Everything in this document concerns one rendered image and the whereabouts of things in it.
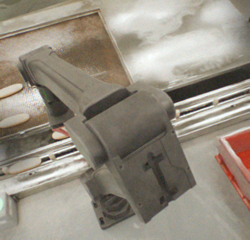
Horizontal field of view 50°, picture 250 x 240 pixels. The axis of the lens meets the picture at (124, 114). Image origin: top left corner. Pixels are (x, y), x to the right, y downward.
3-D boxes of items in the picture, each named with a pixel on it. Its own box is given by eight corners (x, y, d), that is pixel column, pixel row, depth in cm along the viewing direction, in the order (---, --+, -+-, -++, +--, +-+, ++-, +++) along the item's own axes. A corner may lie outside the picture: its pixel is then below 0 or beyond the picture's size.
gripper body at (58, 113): (52, 130, 70) (42, 111, 64) (46, 104, 76) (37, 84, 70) (76, 122, 70) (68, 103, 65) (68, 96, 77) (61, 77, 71)
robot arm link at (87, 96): (102, 182, 28) (180, 129, 31) (82, 140, 25) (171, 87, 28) (20, 81, 62) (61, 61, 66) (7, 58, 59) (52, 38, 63)
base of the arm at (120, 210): (101, 231, 70) (143, 210, 72) (95, 219, 64) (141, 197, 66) (91, 202, 75) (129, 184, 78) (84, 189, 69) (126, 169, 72)
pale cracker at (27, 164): (9, 176, 81) (7, 174, 80) (9, 166, 83) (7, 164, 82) (42, 165, 82) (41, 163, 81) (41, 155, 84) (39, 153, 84)
